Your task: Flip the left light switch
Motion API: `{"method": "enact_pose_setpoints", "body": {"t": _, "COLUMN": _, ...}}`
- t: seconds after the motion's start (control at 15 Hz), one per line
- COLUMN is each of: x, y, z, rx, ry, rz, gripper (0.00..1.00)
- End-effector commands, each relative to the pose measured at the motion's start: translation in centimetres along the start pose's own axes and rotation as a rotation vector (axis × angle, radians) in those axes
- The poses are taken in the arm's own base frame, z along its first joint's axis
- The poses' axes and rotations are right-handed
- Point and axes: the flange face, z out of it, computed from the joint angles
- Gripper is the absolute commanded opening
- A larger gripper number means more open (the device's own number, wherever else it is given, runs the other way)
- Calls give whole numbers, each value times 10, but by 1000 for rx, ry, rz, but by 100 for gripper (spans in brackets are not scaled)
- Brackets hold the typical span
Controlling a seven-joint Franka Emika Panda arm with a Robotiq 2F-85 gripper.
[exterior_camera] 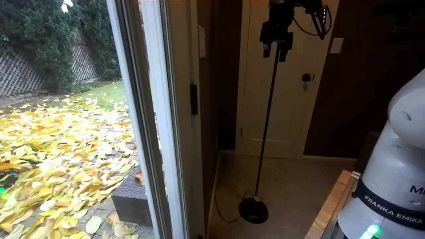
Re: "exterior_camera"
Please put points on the black camera stand pole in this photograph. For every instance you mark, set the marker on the black camera stand pole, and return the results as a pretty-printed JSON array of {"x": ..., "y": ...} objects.
[{"x": 268, "y": 119}]

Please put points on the black round stand base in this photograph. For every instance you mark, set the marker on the black round stand base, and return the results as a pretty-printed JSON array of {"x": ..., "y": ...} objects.
[{"x": 253, "y": 210}]

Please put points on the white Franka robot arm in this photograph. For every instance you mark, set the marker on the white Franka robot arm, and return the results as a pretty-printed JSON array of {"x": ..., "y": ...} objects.
[{"x": 390, "y": 197}]

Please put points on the white interior door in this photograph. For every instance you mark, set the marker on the white interior door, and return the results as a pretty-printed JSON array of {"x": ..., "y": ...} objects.
[{"x": 291, "y": 106}]

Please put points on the white glass patio door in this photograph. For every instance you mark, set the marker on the white glass patio door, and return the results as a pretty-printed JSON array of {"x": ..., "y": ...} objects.
[{"x": 66, "y": 149}]

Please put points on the dark door handle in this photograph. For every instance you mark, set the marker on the dark door handle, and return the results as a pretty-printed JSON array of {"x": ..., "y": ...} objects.
[{"x": 307, "y": 79}]

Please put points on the black door hinge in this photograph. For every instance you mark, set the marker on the black door hinge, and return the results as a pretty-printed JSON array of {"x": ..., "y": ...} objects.
[{"x": 195, "y": 99}]

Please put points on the dark wicker outdoor box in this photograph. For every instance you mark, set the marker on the dark wicker outdoor box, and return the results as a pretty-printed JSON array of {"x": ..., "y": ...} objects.
[{"x": 131, "y": 201}]

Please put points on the white wall light switch plate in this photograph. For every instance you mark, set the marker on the white wall light switch plate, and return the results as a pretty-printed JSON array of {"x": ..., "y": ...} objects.
[{"x": 337, "y": 46}]

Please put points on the black camera on stand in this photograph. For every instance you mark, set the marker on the black camera on stand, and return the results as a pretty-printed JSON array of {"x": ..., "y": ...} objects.
[{"x": 282, "y": 15}]

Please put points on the wooden lattice fence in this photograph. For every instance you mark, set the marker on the wooden lattice fence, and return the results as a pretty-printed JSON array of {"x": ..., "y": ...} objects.
[{"x": 19, "y": 75}]

